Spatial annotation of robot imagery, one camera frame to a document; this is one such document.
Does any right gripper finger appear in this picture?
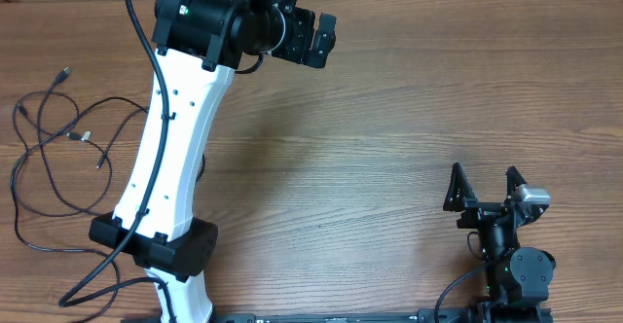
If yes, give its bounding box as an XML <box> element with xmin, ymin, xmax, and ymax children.
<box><xmin>443</xmin><ymin>162</ymin><xmax>478</xmax><ymax>212</ymax></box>
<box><xmin>505</xmin><ymin>165</ymin><xmax>526</xmax><ymax>197</ymax></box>

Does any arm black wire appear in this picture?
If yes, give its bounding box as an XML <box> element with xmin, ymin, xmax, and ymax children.
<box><xmin>57</xmin><ymin>0</ymin><xmax>177</xmax><ymax>323</ymax></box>
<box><xmin>432</xmin><ymin>230</ymin><xmax>493</xmax><ymax>323</ymax></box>

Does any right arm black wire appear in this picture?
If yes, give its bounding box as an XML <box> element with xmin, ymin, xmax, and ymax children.
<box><xmin>432</xmin><ymin>230</ymin><xmax>493</xmax><ymax>323</ymax></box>

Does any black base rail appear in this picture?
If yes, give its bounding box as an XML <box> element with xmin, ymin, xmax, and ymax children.
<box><xmin>121</xmin><ymin>306</ymin><xmax>554</xmax><ymax>323</ymax></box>

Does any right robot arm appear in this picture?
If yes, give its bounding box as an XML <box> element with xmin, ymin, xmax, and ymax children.
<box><xmin>433</xmin><ymin>162</ymin><xmax>556</xmax><ymax>323</ymax></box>

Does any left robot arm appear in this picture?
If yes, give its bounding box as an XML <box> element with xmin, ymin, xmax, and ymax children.
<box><xmin>90</xmin><ymin>0</ymin><xmax>336</xmax><ymax>322</ymax></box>

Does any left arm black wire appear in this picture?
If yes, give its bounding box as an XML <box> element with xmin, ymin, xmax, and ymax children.
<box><xmin>57</xmin><ymin>0</ymin><xmax>177</xmax><ymax>323</ymax></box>

